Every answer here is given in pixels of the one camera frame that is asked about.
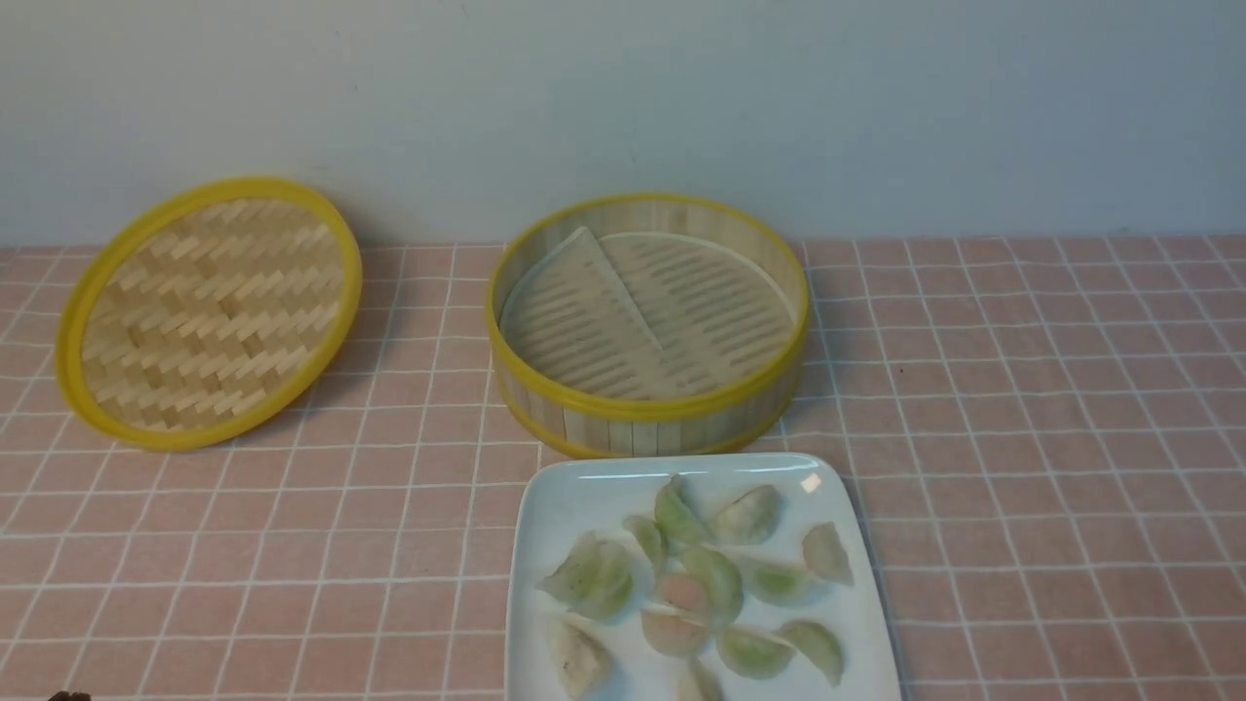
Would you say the green translucent dumpling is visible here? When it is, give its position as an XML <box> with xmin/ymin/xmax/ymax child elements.
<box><xmin>623</xmin><ymin>514</ymin><xmax>672</xmax><ymax>578</ymax></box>

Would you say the white square plate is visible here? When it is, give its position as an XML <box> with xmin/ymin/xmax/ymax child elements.
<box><xmin>503</xmin><ymin>453</ymin><xmax>902</xmax><ymax>700</ymax></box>

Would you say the yellow rimmed bamboo steamer basket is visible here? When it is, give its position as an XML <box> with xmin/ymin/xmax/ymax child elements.
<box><xmin>485</xmin><ymin>194</ymin><xmax>812</xmax><ymax>458</ymax></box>

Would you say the white slotted steamer liner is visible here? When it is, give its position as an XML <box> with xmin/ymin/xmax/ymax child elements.
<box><xmin>498</xmin><ymin>227</ymin><xmax>804</xmax><ymax>400</ymax></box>

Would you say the pale dumpling top right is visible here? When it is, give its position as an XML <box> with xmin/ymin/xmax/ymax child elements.
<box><xmin>708</xmin><ymin>486</ymin><xmax>782</xmax><ymax>547</ymax></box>

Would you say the green dumpling left pair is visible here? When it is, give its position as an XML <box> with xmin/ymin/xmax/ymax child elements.
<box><xmin>537</xmin><ymin>532</ymin><xmax>635</xmax><ymax>621</ymax></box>

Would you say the pink filled dumpling centre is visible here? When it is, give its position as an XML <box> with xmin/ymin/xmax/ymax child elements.
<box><xmin>653</xmin><ymin>572</ymin><xmax>713</xmax><ymax>618</ymax></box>

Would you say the small green dumpling right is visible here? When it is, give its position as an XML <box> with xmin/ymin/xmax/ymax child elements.
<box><xmin>740</xmin><ymin>559</ymin><xmax>814</xmax><ymax>608</ymax></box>

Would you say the pink dumpling lower centre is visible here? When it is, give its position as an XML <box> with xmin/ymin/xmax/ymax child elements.
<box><xmin>640</xmin><ymin>609</ymin><xmax>711</xmax><ymax>657</ymax></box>

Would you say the pale dumpling far right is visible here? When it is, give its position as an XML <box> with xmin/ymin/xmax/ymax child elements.
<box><xmin>801</xmin><ymin>522</ymin><xmax>855</xmax><ymax>586</ymax></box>

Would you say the pale dumpling lower left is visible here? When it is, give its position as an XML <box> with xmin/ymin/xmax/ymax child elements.
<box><xmin>546</xmin><ymin>618</ymin><xmax>616</xmax><ymax>700</ymax></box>

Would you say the pale dumpling bottom edge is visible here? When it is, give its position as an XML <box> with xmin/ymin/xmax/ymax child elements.
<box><xmin>677</xmin><ymin>657</ymin><xmax>724</xmax><ymax>701</ymax></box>

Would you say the yellow rimmed bamboo steamer lid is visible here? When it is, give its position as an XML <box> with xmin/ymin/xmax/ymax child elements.
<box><xmin>55</xmin><ymin>176</ymin><xmax>363</xmax><ymax>452</ymax></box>

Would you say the dark object bottom left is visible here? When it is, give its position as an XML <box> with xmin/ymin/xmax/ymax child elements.
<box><xmin>49</xmin><ymin>689</ymin><xmax>92</xmax><ymax>701</ymax></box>

